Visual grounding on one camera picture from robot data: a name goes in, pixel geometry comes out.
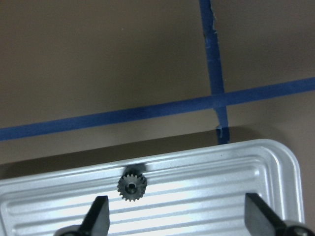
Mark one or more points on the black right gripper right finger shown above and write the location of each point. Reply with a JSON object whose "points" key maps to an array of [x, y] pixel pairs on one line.
{"points": [[260, 219]]}

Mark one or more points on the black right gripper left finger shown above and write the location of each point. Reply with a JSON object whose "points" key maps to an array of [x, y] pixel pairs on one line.
{"points": [[97, 220]]}

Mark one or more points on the small dark bearing gear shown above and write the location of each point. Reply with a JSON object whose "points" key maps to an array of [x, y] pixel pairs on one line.
{"points": [[132, 184]]}

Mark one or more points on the silver ribbed metal tray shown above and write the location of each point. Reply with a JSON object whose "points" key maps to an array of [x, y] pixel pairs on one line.
{"points": [[197, 192]]}

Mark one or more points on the brown paper table mat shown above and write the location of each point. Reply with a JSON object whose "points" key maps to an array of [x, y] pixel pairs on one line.
{"points": [[70, 58]]}

